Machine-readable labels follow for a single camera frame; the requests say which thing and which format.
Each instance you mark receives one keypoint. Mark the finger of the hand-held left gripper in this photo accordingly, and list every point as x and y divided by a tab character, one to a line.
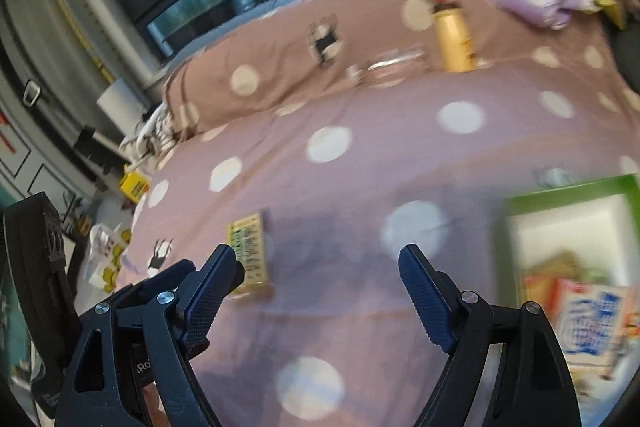
167	274

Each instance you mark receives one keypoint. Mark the green-rimmed white box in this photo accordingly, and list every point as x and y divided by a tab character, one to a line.
560	222

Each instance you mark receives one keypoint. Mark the small yellow box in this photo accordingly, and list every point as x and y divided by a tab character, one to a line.
134	186

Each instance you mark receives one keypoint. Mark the black and white striped cloth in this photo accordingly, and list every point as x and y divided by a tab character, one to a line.
152	134

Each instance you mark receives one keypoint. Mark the yellow bottle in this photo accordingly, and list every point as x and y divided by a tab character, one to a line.
452	39

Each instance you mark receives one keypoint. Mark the yellow snack packet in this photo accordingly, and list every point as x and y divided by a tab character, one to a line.
250	252

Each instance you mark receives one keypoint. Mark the white bag with yellow print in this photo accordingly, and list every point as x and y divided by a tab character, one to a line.
110	257

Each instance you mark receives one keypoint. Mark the white paper roll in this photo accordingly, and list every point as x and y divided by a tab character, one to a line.
120	99

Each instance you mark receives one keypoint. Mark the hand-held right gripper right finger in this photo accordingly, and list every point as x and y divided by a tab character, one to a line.
425	302

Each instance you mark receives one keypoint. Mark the silver wrapper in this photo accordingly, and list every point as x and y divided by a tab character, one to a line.
555	177

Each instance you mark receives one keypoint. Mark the silver metal latch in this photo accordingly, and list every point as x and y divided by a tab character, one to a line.
31	94

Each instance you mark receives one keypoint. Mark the pink polka-dot blanket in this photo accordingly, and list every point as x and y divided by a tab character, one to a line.
375	157

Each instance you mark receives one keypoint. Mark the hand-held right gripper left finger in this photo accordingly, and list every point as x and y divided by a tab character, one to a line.
210	297

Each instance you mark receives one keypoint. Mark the beige snack packet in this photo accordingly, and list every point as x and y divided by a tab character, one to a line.
557	266

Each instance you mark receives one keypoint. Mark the white and blue snack packet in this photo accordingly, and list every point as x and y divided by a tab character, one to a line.
597	322

